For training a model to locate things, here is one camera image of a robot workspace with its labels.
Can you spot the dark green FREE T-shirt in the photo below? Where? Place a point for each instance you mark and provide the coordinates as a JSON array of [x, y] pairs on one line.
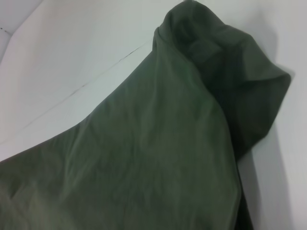
[[144, 143]]

